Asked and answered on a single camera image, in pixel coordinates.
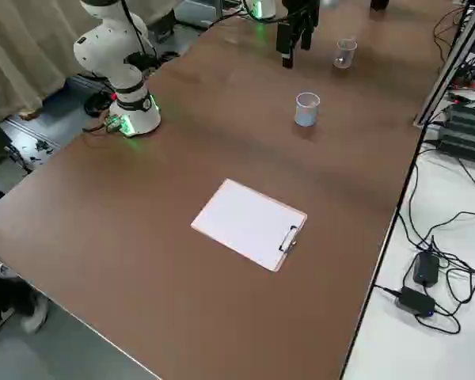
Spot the white side table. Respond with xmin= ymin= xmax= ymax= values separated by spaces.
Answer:
xmin=340 ymin=23 xmax=475 ymax=380

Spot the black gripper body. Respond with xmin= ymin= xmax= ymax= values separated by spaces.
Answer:
xmin=281 ymin=0 xmax=321 ymax=25

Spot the white clipboard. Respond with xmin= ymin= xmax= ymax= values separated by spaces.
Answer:
xmin=189 ymin=177 xmax=308 ymax=274

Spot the translucent blue cup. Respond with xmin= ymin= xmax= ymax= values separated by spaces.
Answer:
xmin=294 ymin=92 xmax=321 ymax=127

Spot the black cable bundle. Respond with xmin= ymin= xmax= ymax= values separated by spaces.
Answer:
xmin=446 ymin=55 xmax=475 ymax=104

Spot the beige curtain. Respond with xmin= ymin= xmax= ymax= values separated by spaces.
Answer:
xmin=0 ymin=0 xmax=118 ymax=127

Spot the black base cable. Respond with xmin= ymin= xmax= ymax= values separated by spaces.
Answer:
xmin=82 ymin=118 xmax=116 ymax=134

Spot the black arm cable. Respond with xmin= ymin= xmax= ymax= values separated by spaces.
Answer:
xmin=118 ymin=0 xmax=162 ymax=72

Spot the person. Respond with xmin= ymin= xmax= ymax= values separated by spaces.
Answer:
xmin=0 ymin=272 xmax=51 ymax=352

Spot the black finned electronics box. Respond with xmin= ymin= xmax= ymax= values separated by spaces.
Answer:
xmin=435 ymin=101 xmax=475 ymax=164

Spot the black power adapter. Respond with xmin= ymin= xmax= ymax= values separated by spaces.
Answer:
xmin=412 ymin=252 xmax=441 ymax=287
xmin=395 ymin=287 xmax=436 ymax=317

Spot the aluminium frame post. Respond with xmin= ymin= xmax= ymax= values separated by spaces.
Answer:
xmin=412 ymin=0 xmax=475 ymax=127

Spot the translucent pink cup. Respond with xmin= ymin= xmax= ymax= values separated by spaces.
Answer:
xmin=332 ymin=38 xmax=359 ymax=70

